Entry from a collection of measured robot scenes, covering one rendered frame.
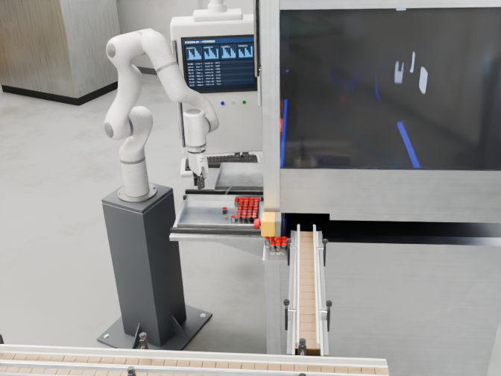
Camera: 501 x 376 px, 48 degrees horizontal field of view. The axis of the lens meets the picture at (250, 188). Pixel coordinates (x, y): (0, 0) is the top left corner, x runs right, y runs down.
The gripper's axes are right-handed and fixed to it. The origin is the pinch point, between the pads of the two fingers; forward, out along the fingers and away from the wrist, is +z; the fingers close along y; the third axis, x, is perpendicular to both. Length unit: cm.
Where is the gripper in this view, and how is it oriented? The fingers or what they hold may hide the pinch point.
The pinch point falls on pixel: (199, 182)
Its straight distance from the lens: 239.0
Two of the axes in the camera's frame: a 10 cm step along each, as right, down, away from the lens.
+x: -8.7, 2.6, -4.3
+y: -5.0, -4.0, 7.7
